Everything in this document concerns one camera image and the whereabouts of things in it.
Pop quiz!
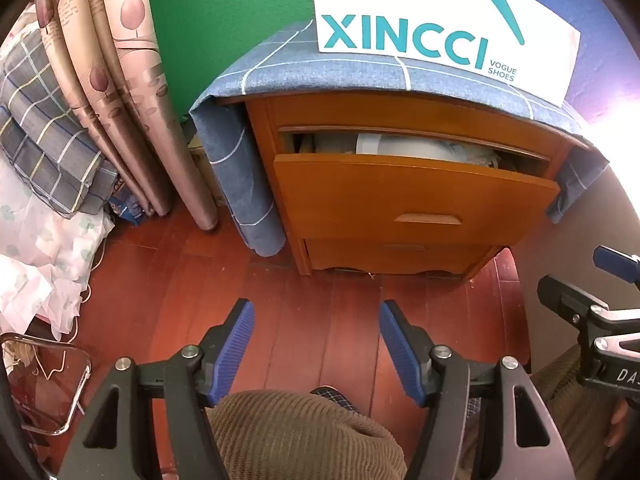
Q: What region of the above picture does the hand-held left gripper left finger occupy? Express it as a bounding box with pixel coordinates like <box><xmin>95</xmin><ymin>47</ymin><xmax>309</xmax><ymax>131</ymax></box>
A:
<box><xmin>59</xmin><ymin>298</ymin><xmax>256</xmax><ymax>480</ymax></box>

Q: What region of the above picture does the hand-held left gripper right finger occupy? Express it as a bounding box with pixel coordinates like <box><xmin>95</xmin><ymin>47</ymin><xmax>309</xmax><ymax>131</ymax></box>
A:
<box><xmin>379</xmin><ymin>300</ymin><xmax>576</xmax><ymax>480</ymax></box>

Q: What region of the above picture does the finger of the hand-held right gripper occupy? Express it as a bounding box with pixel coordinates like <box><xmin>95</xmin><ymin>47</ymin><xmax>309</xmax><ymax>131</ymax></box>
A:
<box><xmin>537</xmin><ymin>275</ymin><xmax>608</xmax><ymax>331</ymax></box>
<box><xmin>593</xmin><ymin>246</ymin><xmax>640</xmax><ymax>286</ymax></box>

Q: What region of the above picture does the wooden drawer with handle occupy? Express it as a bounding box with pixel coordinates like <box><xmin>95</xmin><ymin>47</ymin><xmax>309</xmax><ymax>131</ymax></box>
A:
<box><xmin>274</xmin><ymin>127</ymin><xmax>561</xmax><ymax>247</ymax></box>

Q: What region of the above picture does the person's right hand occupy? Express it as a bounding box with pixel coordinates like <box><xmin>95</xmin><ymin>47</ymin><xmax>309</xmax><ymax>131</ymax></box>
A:
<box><xmin>602</xmin><ymin>395</ymin><xmax>640</xmax><ymax>453</ymax></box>

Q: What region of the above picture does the person's left leg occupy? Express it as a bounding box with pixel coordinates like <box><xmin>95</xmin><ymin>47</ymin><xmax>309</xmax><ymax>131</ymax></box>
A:
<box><xmin>205</xmin><ymin>389</ymin><xmax>408</xmax><ymax>480</ymax></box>

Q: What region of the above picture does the blue packet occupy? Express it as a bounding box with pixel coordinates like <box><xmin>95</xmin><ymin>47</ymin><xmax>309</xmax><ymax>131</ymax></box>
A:
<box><xmin>109</xmin><ymin>187</ymin><xmax>151</xmax><ymax>227</ymax></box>

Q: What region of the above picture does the blue checked cloth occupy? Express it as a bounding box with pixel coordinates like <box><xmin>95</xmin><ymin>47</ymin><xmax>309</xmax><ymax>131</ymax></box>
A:
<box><xmin>189</xmin><ymin>19</ymin><xmax>611</xmax><ymax>258</ymax></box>

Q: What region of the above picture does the clear plastic container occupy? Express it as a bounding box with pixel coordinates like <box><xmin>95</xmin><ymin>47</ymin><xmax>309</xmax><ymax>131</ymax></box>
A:
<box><xmin>0</xmin><ymin>332</ymin><xmax>93</xmax><ymax>436</ymax></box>

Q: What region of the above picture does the wooden nightstand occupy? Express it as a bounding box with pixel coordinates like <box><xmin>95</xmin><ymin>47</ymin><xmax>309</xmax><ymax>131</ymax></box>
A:
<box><xmin>245</xmin><ymin>91</ymin><xmax>591</xmax><ymax>281</ymax></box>

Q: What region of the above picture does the white knitted cloth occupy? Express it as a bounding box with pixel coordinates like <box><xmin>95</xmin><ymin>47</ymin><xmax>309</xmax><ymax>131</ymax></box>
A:
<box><xmin>312</xmin><ymin>132</ymin><xmax>501</xmax><ymax>165</ymax></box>

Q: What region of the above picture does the white floral sheet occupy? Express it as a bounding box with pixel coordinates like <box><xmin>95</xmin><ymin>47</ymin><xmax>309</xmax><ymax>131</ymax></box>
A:
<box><xmin>0</xmin><ymin>160</ymin><xmax>117</xmax><ymax>338</ymax></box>

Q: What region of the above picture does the grey plaid pillow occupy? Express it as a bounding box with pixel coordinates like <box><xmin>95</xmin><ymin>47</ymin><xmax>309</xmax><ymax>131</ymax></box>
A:
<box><xmin>0</xmin><ymin>30</ymin><xmax>118</xmax><ymax>218</ymax></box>

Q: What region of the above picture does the beige leaf print curtain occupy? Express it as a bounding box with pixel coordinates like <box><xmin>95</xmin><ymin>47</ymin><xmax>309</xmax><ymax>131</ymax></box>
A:
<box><xmin>34</xmin><ymin>0</ymin><xmax>219</xmax><ymax>232</ymax></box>

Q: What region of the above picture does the white XINCCI shoe box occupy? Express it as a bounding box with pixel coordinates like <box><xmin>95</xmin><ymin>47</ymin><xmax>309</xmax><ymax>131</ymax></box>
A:
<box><xmin>309</xmin><ymin>0</ymin><xmax>582</xmax><ymax>107</ymax></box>

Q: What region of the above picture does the white cable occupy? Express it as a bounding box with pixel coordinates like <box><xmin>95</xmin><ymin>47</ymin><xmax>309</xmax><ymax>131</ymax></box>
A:
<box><xmin>10</xmin><ymin>240</ymin><xmax>108</xmax><ymax>411</ymax></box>

